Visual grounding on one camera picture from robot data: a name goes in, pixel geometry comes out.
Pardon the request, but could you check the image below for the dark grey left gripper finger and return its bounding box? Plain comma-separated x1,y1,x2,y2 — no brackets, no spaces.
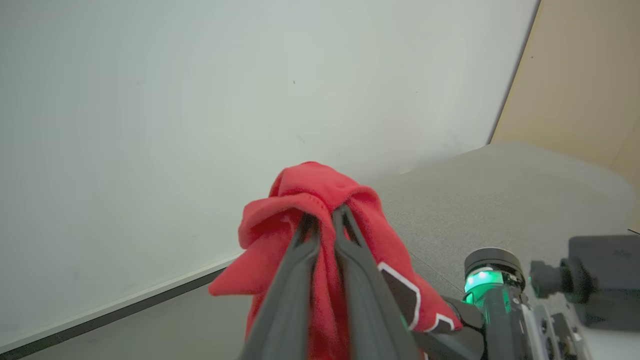
239,213,321,360

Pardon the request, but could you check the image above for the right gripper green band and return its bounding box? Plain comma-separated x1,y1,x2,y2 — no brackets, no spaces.
331,204,592,360

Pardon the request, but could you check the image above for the red garment with white trim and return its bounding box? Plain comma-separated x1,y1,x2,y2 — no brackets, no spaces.
208,161,463,360

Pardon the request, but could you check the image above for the grey fabric sofa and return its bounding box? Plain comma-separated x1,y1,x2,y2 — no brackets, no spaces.
372,142,637,303

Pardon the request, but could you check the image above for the beige wooden panel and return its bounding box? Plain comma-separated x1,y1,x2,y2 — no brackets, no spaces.
490,0,640,233

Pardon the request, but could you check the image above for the dark grey wrist camera box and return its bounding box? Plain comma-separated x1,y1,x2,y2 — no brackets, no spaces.
529,234,640,334

